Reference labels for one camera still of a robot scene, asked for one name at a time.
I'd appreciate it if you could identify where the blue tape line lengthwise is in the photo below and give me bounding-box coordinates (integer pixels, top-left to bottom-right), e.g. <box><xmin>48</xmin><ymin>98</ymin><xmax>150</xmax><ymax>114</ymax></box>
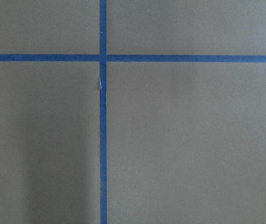
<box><xmin>99</xmin><ymin>0</ymin><xmax>107</xmax><ymax>224</ymax></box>

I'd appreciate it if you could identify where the blue tape line crosswise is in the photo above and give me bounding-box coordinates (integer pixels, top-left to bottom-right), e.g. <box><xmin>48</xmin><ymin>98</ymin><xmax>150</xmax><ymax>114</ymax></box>
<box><xmin>0</xmin><ymin>54</ymin><xmax>266</xmax><ymax>63</ymax></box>

